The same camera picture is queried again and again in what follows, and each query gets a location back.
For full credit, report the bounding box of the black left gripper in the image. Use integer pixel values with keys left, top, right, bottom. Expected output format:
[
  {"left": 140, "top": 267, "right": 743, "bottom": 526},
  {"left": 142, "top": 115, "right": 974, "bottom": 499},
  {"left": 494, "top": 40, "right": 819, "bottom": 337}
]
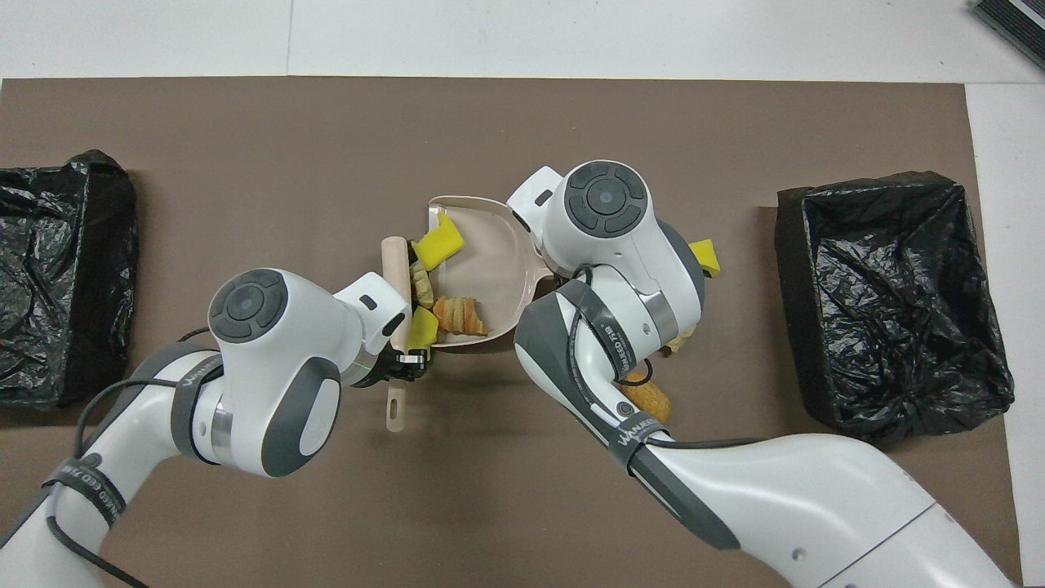
[{"left": 353, "top": 347, "right": 431, "bottom": 390}]

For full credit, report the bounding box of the yellow sponge with green backing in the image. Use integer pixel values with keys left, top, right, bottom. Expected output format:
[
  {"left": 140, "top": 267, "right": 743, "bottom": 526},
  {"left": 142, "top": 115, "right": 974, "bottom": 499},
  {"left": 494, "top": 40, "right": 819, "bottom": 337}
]
[{"left": 406, "top": 306, "right": 442, "bottom": 352}]

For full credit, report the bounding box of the striped croissant-like bread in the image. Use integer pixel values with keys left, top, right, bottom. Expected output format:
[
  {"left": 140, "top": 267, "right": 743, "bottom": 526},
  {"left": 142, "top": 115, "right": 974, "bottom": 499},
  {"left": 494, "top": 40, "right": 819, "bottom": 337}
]
[{"left": 433, "top": 296, "right": 489, "bottom": 337}]

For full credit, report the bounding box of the beige plastic dustpan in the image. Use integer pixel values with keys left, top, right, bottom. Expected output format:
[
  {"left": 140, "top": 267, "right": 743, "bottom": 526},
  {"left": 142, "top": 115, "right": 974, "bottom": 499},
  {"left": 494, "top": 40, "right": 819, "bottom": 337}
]
[{"left": 426, "top": 194, "right": 552, "bottom": 350}]

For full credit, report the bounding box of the beige hand brush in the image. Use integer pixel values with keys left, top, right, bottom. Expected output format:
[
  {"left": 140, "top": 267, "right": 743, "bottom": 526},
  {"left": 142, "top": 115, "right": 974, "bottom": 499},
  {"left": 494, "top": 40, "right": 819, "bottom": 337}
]
[{"left": 380, "top": 235, "right": 413, "bottom": 435}]

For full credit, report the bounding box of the notched yellow sponge piece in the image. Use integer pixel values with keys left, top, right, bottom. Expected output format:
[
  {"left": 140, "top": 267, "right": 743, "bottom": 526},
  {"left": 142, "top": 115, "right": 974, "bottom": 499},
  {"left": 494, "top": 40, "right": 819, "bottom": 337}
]
[{"left": 411, "top": 212, "right": 467, "bottom": 270}]

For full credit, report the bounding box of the brown peanut-shaped bread roll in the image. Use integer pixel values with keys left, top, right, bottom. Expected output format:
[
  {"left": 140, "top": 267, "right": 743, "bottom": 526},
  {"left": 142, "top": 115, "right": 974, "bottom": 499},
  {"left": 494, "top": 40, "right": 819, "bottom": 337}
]
[{"left": 622, "top": 382, "right": 673, "bottom": 425}]

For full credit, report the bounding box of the bin with black plastic bag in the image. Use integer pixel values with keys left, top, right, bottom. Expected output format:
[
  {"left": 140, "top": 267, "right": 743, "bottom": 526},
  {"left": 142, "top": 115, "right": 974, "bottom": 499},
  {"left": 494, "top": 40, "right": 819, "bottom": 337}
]
[
  {"left": 774, "top": 170, "right": 1016, "bottom": 446},
  {"left": 0, "top": 149, "right": 140, "bottom": 411}
]

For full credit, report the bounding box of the brown table mat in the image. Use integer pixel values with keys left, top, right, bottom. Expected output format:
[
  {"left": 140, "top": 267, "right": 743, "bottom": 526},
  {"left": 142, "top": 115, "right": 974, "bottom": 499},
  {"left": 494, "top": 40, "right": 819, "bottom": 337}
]
[{"left": 0, "top": 78, "right": 1025, "bottom": 588}]

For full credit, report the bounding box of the dark grey striped object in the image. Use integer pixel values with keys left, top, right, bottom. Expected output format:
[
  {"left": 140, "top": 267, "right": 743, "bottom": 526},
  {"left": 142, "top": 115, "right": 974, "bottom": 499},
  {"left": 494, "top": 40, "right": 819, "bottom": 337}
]
[{"left": 970, "top": 0, "right": 1045, "bottom": 73}]

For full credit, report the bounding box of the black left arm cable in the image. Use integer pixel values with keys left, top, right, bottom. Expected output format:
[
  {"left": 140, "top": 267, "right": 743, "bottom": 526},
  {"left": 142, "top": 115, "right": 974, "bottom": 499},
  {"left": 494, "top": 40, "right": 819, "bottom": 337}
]
[{"left": 45, "top": 327, "right": 213, "bottom": 588}]

